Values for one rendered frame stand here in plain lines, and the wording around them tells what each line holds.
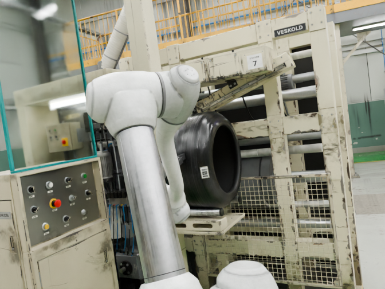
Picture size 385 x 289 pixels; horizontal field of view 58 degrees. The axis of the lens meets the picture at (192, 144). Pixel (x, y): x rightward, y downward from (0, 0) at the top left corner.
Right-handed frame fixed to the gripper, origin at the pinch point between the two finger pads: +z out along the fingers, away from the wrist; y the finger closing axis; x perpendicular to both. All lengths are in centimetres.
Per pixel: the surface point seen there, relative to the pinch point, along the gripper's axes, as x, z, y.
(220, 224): 39.5, 7.5, -10.9
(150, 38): -66, 37, 26
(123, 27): -83, 64, 62
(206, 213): 34.6, 10.3, -2.5
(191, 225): 40.0, 7.4, 6.4
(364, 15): -91, 586, -84
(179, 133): -10.8, 11.4, 4.3
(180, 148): -3.8, 5.8, 2.2
